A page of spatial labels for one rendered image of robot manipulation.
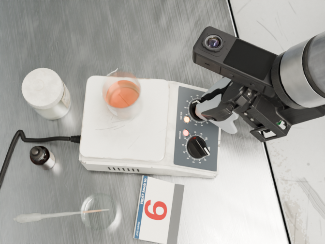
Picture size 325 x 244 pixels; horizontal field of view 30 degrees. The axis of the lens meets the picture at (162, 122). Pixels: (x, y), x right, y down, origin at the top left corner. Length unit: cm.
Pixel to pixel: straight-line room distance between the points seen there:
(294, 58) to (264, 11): 33
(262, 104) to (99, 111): 24
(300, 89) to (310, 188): 28
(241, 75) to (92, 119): 24
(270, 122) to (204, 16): 29
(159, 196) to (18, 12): 39
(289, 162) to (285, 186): 4
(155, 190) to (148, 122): 11
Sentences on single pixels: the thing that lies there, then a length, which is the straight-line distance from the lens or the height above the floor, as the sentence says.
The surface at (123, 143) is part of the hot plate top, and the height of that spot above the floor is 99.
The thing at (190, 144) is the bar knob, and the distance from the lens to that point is 87.
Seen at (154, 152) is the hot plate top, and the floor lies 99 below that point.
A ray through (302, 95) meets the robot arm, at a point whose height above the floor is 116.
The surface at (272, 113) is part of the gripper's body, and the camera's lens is 76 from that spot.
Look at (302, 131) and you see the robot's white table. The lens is 95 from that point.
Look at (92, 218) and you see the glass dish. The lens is 92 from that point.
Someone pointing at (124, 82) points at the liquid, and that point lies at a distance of 83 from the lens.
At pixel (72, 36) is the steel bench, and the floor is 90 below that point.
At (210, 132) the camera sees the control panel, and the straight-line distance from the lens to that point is 89.
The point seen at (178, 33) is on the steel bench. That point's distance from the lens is 99.
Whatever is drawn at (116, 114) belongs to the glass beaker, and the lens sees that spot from 82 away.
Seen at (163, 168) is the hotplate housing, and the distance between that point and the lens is 86.
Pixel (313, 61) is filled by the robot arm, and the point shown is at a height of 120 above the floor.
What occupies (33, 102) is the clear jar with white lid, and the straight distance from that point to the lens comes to 89.
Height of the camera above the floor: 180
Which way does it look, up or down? 75 degrees down
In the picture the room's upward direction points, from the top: 9 degrees counter-clockwise
